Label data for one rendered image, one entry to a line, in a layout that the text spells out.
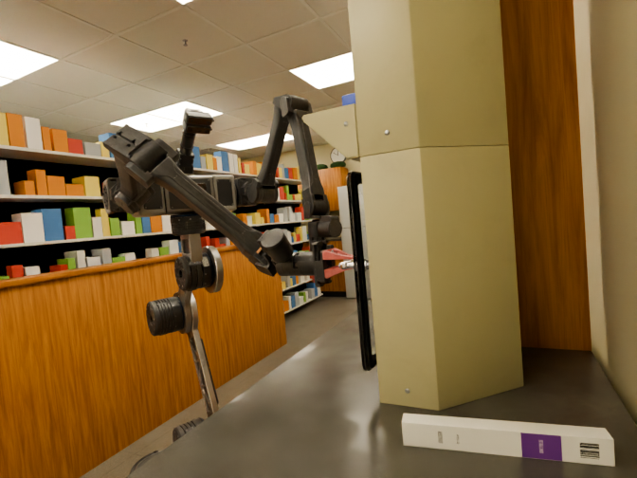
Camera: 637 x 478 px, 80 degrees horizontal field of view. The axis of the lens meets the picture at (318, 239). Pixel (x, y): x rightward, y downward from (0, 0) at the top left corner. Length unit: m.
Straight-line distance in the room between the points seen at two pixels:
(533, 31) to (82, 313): 2.42
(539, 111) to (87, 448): 2.67
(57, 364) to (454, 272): 2.21
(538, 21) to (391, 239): 0.65
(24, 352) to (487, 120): 2.28
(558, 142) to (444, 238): 0.45
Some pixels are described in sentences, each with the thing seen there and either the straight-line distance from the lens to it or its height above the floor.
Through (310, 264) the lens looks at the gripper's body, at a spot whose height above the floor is 1.20.
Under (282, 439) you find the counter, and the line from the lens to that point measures 0.72.
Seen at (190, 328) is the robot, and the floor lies 0.81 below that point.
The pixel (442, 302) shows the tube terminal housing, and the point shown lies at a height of 1.13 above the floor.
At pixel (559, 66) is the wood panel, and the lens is 1.10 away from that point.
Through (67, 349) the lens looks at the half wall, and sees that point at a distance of 2.56.
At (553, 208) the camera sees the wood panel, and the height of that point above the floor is 1.28.
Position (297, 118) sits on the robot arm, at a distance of 1.36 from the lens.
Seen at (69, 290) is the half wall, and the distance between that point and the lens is 2.53.
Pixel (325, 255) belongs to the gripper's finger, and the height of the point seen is 1.22.
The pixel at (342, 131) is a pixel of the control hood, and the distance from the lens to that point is 0.75.
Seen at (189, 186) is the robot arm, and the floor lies 1.41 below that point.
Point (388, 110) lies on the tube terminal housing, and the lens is 0.72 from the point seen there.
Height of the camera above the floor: 1.30
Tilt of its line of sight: 3 degrees down
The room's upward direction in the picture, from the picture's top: 5 degrees counter-clockwise
